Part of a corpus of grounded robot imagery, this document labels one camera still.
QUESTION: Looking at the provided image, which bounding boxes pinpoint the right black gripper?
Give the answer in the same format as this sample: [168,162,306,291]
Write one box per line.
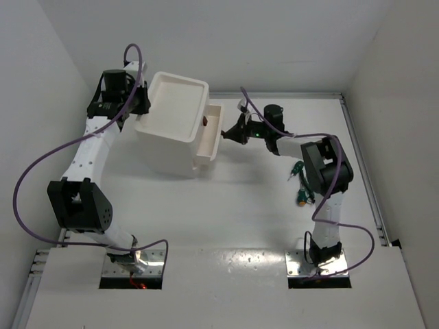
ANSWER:
[224,112,271,145]

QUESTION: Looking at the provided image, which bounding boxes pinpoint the white drawer cabinet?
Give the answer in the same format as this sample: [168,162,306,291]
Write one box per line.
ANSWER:
[134,72,209,178]

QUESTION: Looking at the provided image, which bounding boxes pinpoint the green small screwdriver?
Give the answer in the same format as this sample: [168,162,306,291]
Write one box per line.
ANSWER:
[287,160,304,180]

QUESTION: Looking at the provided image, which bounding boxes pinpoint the green handled cutters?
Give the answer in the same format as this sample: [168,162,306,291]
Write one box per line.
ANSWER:
[298,170,316,205]

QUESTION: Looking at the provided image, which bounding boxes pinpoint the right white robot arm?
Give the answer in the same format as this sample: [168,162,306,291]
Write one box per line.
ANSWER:
[221,104,353,266]

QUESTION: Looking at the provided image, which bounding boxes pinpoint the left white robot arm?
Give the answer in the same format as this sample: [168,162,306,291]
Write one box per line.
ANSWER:
[47,61,150,275]

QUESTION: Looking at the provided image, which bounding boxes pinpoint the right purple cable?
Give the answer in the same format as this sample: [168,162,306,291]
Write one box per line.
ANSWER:
[239,86,375,280]

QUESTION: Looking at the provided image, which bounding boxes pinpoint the purple cable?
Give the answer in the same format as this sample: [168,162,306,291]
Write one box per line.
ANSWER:
[12,43,169,275]
[239,86,375,280]

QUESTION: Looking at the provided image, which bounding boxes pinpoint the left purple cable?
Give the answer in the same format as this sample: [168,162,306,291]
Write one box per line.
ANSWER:
[12,43,169,275]

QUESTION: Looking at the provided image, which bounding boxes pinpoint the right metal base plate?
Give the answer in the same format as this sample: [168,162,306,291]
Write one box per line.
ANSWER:
[285,249,349,278]

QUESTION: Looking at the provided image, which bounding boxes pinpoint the metal base plate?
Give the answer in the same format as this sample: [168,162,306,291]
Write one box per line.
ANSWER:
[102,249,165,278]
[285,249,349,278]

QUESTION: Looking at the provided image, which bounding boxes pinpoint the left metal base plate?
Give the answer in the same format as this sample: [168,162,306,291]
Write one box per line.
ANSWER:
[102,249,165,278]

